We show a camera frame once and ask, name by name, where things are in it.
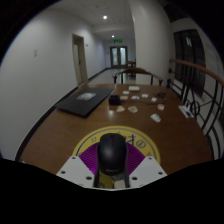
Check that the flat white box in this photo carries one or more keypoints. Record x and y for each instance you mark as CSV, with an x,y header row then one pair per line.
x,y
134,88

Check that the white wall switch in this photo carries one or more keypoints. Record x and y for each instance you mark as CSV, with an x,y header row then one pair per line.
x,y
35,52

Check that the small red and white sticker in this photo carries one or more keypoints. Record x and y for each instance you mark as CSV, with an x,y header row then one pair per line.
x,y
161,106

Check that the glass double door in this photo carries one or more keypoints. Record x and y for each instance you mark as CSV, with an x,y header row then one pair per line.
x,y
119,56

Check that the green exit sign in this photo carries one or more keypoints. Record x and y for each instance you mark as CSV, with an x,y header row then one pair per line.
x,y
118,40

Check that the white side door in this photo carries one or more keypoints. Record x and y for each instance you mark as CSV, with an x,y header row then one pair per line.
x,y
80,60

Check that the round yellow cartoon mouse pad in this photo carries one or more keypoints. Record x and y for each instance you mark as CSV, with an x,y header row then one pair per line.
x,y
146,143

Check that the dark window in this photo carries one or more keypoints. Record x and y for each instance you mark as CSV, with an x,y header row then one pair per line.
x,y
188,56

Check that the black computer mouse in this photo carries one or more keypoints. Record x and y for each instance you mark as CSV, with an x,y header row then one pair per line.
x,y
112,153

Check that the small pale sticker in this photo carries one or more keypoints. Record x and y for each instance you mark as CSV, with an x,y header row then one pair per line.
x,y
120,108
132,109
124,97

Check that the wooden armchair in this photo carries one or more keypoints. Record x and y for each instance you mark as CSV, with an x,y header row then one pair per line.
x,y
136,70

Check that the black closed laptop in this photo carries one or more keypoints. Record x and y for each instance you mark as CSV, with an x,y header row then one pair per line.
x,y
83,101

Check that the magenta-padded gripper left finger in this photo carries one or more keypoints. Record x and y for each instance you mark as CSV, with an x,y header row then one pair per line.
x,y
73,171

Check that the black railing with wooden handrail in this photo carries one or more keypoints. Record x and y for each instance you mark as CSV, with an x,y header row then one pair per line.
x,y
200,68

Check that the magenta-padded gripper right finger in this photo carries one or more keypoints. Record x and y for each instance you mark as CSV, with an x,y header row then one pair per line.
x,y
148,171

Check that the small black box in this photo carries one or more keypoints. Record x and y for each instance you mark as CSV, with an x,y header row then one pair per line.
x,y
114,100

